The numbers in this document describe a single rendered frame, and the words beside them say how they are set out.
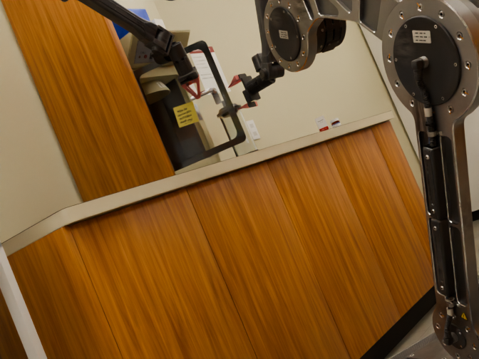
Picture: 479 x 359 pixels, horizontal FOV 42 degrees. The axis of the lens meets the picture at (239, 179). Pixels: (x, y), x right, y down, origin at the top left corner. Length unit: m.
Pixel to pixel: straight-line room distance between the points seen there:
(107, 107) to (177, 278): 0.79
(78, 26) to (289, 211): 1.02
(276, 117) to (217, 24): 0.64
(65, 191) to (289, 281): 0.96
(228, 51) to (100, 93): 1.45
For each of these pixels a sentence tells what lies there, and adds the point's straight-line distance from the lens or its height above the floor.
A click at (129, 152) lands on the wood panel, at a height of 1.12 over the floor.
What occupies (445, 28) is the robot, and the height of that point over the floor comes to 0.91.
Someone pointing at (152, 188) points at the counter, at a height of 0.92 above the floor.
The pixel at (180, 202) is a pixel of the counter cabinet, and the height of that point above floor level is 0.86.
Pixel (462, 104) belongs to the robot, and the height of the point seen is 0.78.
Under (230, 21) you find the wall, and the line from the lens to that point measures 3.82.
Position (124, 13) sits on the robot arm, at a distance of 2.09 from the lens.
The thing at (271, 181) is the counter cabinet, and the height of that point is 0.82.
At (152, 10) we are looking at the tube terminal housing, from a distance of 2.64.
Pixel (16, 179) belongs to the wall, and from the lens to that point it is 2.45.
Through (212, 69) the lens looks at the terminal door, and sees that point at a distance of 2.28.
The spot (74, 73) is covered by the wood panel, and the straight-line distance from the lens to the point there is 2.44.
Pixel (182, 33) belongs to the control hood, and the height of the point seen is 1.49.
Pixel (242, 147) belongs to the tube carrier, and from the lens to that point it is 2.50.
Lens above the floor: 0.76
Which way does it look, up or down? 3 degrees up
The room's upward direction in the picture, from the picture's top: 23 degrees counter-clockwise
